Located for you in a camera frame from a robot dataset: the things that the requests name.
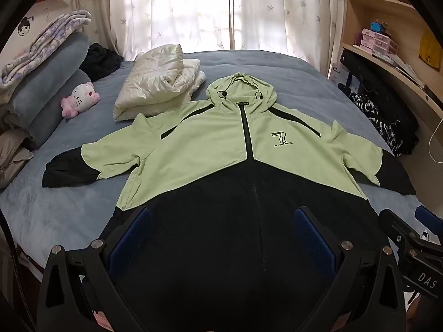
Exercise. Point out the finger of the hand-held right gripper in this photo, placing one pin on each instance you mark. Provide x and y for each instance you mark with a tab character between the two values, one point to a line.
427	216
394	223

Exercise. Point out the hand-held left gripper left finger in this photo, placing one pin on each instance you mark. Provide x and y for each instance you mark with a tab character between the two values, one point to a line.
128	238

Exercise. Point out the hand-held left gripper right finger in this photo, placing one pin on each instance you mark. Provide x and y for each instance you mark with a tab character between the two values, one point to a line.
313	238

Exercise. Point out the green and black hooded jacket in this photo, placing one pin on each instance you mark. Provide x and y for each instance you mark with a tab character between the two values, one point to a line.
207	138

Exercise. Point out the grey-blue bed blanket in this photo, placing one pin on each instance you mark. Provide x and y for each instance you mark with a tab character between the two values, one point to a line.
69	207

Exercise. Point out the black white patterned cloth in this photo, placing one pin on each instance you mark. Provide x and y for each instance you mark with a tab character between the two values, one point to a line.
367	107

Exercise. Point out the black flat device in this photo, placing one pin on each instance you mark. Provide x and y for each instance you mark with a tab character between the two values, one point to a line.
432	94

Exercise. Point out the black bag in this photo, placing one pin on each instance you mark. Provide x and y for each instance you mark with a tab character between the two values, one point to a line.
380	86

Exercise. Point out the beige cloth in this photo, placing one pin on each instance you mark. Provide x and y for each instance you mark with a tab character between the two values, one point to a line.
12	159

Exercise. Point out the stack of papers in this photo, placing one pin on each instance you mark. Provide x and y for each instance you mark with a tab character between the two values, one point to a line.
405	69

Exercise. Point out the pink white cat plush toy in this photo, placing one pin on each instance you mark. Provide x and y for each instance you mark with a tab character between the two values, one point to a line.
81	96

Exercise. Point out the white printed box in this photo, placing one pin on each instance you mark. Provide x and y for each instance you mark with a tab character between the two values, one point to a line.
337	74

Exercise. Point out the cream puffer jacket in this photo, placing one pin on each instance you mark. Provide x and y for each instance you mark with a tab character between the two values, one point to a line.
152	79

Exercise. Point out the yellow cloth bag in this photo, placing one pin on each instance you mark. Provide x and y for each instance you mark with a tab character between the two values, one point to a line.
431	52

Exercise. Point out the stack of pink boxes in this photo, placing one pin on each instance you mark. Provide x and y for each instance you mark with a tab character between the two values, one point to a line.
375	41

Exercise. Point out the grey folded blanket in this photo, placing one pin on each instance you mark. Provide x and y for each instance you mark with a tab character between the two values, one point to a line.
45	76

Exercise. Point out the blue box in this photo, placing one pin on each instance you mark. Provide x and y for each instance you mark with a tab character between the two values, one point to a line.
376	26

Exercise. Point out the wooden shelf unit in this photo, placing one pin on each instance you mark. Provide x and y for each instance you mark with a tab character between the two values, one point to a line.
380	10

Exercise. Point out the floral folded blanket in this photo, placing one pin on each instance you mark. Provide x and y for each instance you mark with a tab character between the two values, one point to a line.
45	41

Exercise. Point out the white floral curtain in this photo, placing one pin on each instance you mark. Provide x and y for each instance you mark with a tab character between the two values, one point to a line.
173	7

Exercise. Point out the cartoon face wall sticker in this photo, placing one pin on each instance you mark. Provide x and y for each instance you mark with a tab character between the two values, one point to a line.
26	27

